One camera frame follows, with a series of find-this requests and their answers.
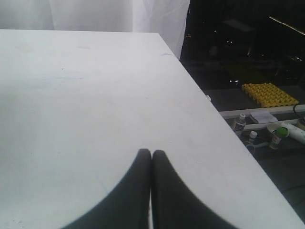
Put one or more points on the yellow egg tray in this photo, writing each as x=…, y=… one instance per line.
x=268, y=95

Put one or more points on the tiny white cap bottle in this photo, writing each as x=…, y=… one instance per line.
x=252, y=136

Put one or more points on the white paper roll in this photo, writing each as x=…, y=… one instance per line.
x=294, y=132

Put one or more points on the small white cap bottle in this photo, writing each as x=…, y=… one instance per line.
x=238, y=124

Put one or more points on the green lid container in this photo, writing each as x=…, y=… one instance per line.
x=278, y=136

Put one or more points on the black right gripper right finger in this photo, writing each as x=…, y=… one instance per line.
x=174, y=206

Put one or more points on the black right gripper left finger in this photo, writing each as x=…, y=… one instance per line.
x=127, y=205

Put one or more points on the white shelf rail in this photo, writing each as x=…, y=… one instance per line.
x=283, y=113

